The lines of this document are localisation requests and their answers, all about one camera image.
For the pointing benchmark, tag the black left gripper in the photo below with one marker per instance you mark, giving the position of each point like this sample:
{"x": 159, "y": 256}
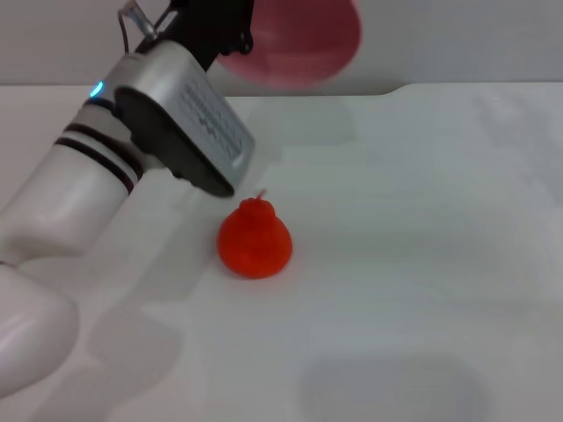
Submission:
{"x": 202, "y": 26}

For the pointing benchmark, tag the pink plastic bowl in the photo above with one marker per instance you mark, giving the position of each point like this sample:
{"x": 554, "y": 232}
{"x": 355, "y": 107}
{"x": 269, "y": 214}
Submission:
{"x": 303, "y": 48}

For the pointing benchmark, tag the orange fruit with stem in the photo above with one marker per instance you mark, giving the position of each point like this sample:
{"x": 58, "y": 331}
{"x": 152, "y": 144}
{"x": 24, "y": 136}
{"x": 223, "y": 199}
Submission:
{"x": 255, "y": 246}

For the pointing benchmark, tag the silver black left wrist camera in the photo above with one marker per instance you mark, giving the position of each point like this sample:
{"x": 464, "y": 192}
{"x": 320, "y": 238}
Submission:
{"x": 193, "y": 123}

